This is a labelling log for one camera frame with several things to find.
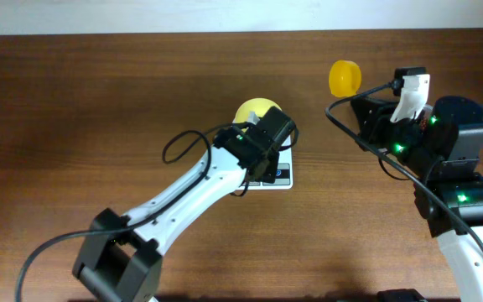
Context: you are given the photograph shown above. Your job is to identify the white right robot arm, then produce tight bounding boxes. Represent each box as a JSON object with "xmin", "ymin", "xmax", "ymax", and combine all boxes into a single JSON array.
[{"xmin": 351, "ymin": 96, "xmax": 483, "ymax": 301}]

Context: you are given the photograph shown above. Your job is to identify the orange measuring scoop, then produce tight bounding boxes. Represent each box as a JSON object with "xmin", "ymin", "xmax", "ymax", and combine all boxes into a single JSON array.
[{"xmin": 329, "ymin": 60, "xmax": 362, "ymax": 97}]

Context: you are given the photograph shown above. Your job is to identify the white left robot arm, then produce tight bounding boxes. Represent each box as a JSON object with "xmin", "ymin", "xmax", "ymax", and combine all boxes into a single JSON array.
[{"xmin": 72, "ymin": 107, "xmax": 298, "ymax": 302}]

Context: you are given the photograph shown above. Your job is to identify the yellow plastic bowl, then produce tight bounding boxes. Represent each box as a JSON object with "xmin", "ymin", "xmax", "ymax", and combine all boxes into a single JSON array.
[{"xmin": 233, "ymin": 97, "xmax": 281, "ymax": 123}]

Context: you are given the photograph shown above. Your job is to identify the black left camera cable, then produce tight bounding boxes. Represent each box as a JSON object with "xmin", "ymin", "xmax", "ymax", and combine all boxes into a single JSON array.
[{"xmin": 13, "ymin": 121, "xmax": 299, "ymax": 302}]

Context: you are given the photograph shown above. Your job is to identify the red beans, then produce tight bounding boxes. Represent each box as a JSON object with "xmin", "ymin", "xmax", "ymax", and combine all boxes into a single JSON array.
[{"xmin": 419, "ymin": 118, "xmax": 428, "ymax": 130}]

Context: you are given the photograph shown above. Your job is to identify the black right camera cable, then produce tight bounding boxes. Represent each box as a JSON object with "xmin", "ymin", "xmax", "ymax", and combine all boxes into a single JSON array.
[{"xmin": 325, "ymin": 81, "xmax": 483, "ymax": 302}]

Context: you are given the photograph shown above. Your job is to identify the white digital kitchen scale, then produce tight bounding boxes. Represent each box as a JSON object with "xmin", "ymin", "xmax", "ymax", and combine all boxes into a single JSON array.
[{"xmin": 227, "ymin": 117, "xmax": 297, "ymax": 190}]

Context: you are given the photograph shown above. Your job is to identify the black camera cable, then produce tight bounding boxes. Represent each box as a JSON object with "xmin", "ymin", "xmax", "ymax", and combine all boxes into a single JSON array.
[
  {"xmin": 325, "ymin": 81, "xmax": 483, "ymax": 302},
  {"xmin": 13, "ymin": 121, "xmax": 299, "ymax": 302}
]

